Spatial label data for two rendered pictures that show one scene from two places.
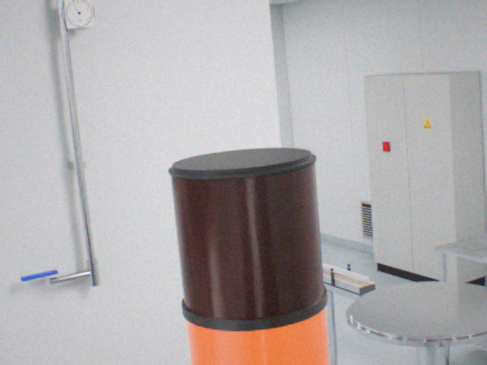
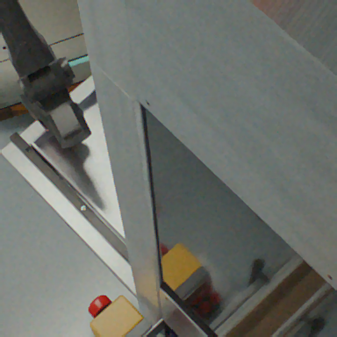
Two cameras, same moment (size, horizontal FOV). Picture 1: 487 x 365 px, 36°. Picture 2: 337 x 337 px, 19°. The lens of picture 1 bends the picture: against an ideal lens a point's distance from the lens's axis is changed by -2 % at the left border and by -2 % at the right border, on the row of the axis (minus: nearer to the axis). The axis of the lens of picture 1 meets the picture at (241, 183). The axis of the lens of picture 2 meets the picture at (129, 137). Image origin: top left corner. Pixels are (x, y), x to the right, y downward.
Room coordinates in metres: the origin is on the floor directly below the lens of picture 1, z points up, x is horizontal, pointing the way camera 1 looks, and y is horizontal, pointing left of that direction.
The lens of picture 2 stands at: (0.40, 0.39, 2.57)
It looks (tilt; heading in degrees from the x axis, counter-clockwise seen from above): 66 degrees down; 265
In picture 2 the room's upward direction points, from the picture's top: 8 degrees counter-clockwise
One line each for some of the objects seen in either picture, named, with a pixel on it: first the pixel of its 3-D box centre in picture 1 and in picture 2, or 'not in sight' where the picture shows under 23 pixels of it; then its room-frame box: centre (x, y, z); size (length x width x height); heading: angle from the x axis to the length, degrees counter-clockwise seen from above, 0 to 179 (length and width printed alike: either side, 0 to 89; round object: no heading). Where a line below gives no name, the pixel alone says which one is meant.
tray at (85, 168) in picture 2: not in sight; (146, 161); (0.31, -0.30, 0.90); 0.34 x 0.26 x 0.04; 120
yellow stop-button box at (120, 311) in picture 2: not in sight; (120, 329); (0.42, 0.01, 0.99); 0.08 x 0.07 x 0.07; 120
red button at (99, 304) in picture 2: not in sight; (102, 308); (0.44, -0.03, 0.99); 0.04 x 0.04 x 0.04; 30
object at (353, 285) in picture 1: (223, 239); not in sight; (6.05, 0.18, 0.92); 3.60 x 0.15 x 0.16; 30
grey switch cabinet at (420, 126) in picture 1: (423, 178); not in sight; (7.39, -1.78, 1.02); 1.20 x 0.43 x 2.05; 30
